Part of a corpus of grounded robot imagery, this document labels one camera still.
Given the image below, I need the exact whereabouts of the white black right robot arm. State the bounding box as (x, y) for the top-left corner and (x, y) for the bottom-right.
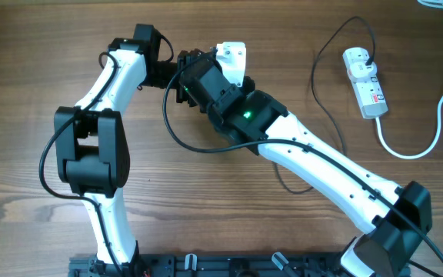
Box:
(179, 58), (432, 276)

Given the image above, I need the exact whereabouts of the white power strip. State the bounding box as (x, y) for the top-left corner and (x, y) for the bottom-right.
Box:
(343, 47), (388, 119)

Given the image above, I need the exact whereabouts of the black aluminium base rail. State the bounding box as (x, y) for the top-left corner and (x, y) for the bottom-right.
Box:
(68, 252), (411, 277)

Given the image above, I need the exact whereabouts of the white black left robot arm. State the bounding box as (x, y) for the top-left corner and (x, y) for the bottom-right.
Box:
(53, 24), (179, 276)

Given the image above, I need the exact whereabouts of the white power strip cord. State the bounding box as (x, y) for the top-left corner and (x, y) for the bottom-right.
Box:
(374, 3), (443, 161)

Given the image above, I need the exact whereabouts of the black USB charger cable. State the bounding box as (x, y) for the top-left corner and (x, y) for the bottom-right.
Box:
(271, 15), (377, 195)

